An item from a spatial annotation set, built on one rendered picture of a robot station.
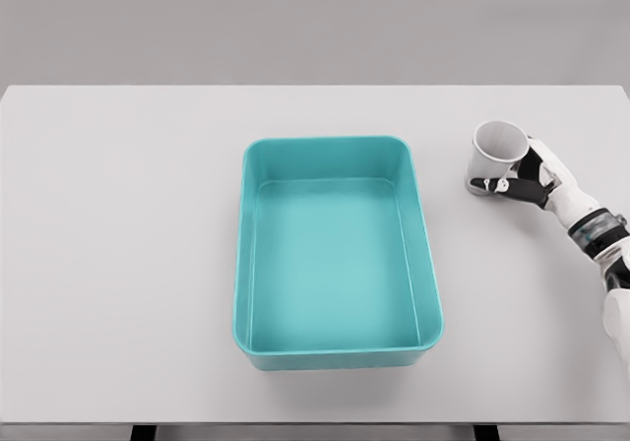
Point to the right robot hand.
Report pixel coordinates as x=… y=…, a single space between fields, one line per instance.
x=537 y=177

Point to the white paper cup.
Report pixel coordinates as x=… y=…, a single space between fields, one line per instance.
x=492 y=153

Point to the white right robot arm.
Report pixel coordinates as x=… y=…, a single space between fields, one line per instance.
x=598 y=229

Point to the teal plastic basket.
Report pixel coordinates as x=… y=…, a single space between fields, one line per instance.
x=334 y=254

